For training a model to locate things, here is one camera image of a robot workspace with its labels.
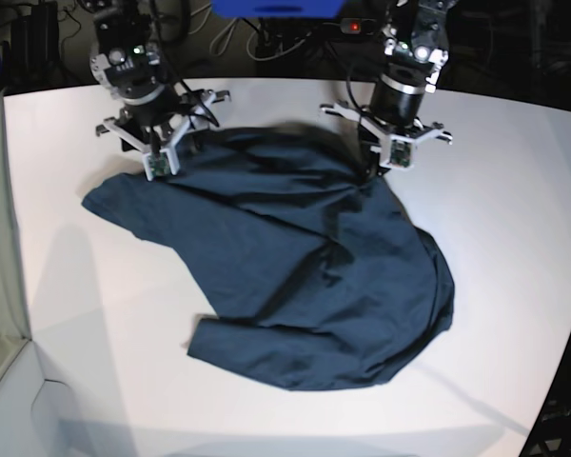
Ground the black power strip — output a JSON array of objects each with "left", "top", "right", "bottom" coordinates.
[{"left": 339, "top": 17, "right": 377, "bottom": 36}]

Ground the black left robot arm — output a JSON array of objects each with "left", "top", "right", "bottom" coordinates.
[{"left": 321, "top": 1, "right": 455, "bottom": 175}]

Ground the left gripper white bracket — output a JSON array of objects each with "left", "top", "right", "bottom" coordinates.
[{"left": 320, "top": 101, "right": 453, "bottom": 169}]

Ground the white cable loop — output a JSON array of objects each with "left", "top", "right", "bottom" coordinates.
[{"left": 208, "top": 18, "right": 242, "bottom": 57}]

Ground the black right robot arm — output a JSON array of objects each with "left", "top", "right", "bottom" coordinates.
[{"left": 84, "top": 1, "right": 230, "bottom": 181}]

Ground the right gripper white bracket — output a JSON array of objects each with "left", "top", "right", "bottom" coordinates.
[{"left": 96, "top": 89, "right": 230, "bottom": 180}]

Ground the dark blue t-shirt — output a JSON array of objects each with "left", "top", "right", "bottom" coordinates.
[{"left": 82, "top": 128, "right": 455, "bottom": 391}]

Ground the blue plastic bin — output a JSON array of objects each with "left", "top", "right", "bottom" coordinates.
[{"left": 211, "top": 0, "right": 345, "bottom": 18}]

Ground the black computer tower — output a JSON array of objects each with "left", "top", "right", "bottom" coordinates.
[{"left": 10, "top": 1, "right": 60, "bottom": 86}]

